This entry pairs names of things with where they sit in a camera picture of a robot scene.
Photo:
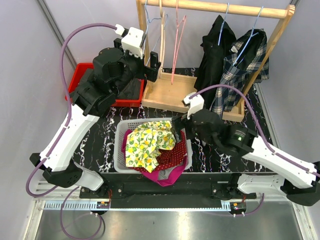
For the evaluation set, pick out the blue hanger of black skirt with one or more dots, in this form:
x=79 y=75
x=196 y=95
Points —
x=223 y=23

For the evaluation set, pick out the wooden clothes rack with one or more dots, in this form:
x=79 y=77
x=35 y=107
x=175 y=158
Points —
x=163 y=95

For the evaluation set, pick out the magenta skirt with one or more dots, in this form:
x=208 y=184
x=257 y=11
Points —
x=163 y=178

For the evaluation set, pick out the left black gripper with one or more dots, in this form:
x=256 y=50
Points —
x=146 y=72

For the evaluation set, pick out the black skirt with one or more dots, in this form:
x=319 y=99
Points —
x=211 y=67

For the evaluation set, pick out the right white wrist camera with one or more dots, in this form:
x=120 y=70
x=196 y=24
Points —
x=194 y=104

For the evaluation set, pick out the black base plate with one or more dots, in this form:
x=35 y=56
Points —
x=135 y=192

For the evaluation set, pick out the red polka dot skirt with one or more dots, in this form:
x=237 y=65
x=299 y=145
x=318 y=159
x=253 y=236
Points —
x=172 y=158

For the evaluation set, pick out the light blue wire hanger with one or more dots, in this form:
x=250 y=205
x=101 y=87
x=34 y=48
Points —
x=150 y=21

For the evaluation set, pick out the lemon print skirt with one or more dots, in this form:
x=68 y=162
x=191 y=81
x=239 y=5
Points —
x=145 y=142

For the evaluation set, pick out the wooden hanger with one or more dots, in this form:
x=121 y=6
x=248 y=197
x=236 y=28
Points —
x=162 y=39

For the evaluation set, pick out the red plastic bin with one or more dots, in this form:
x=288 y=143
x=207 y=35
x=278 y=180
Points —
x=79 y=72

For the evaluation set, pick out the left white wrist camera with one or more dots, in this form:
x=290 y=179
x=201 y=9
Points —
x=132 y=40

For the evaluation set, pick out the white plastic basket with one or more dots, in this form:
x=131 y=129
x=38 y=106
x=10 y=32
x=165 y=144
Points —
x=121 y=128

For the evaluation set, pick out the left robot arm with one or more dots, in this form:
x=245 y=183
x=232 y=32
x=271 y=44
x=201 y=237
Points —
x=113 y=70

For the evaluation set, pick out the blue hanger of plaid skirt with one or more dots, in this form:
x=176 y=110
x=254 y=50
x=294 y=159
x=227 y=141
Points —
x=248 y=40

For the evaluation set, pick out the plaid skirt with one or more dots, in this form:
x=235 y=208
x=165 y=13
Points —
x=237 y=76

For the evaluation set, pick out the pink wire hanger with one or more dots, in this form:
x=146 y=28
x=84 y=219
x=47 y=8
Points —
x=180 y=26

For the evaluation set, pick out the dark grey garment in bin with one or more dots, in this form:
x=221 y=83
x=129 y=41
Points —
x=132 y=90

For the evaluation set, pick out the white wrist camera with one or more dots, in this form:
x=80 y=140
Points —
x=194 y=104
x=132 y=40

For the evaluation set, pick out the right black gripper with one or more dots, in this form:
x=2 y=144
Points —
x=180 y=122

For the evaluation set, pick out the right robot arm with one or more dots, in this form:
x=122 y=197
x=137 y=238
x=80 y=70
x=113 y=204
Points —
x=294 y=178

